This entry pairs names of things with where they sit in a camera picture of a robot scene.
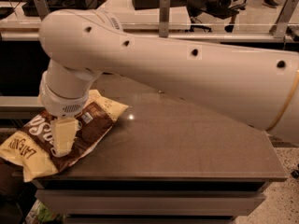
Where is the left metal rail bracket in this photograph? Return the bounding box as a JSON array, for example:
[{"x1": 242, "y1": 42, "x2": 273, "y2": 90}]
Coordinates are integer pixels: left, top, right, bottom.
[{"x1": 33, "y1": 0, "x2": 50, "y2": 20}]

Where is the right metal rail bracket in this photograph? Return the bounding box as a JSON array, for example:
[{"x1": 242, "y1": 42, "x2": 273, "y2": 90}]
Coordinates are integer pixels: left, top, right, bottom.
[{"x1": 269, "y1": 0, "x2": 299, "y2": 39}]

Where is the grey table drawer front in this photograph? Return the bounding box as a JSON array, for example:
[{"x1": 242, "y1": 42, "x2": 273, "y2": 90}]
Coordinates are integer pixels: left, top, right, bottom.
[{"x1": 36, "y1": 189, "x2": 265, "y2": 217}]

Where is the black box on back table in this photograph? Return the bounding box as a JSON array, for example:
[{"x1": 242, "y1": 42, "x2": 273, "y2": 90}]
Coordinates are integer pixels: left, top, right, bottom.
[{"x1": 21, "y1": 0, "x2": 107, "y2": 17}]

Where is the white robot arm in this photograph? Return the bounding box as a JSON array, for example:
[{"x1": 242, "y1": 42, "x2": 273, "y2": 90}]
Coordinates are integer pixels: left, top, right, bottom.
[{"x1": 39, "y1": 9, "x2": 299, "y2": 145}]

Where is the brown and yellow chip bag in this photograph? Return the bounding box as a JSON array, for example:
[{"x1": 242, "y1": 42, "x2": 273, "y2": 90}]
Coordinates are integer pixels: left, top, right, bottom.
[{"x1": 0, "y1": 90, "x2": 128, "y2": 182}]

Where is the black office chair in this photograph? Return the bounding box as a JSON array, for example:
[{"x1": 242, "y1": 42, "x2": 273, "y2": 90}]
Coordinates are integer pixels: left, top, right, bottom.
[{"x1": 186, "y1": 0, "x2": 283, "y2": 34}]

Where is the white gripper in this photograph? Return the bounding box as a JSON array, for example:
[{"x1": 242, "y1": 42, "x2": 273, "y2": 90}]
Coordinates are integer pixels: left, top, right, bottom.
[{"x1": 39, "y1": 60, "x2": 101, "y2": 157}]

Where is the green package under table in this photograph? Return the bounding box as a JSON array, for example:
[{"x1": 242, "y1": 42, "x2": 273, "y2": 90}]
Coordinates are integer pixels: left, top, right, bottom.
[{"x1": 23, "y1": 200, "x2": 64, "y2": 224}]

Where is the metal rail bracket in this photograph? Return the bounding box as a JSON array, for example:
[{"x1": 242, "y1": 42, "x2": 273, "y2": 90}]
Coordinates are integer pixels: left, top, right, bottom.
[
  {"x1": 269, "y1": 0, "x2": 299, "y2": 39},
  {"x1": 159, "y1": 0, "x2": 171, "y2": 37},
  {"x1": 33, "y1": 0, "x2": 50, "y2": 20}
]

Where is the middle metal rail bracket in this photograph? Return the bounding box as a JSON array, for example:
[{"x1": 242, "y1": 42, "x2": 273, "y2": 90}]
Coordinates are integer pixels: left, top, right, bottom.
[{"x1": 159, "y1": 0, "x2": 171, "y2": 37}]

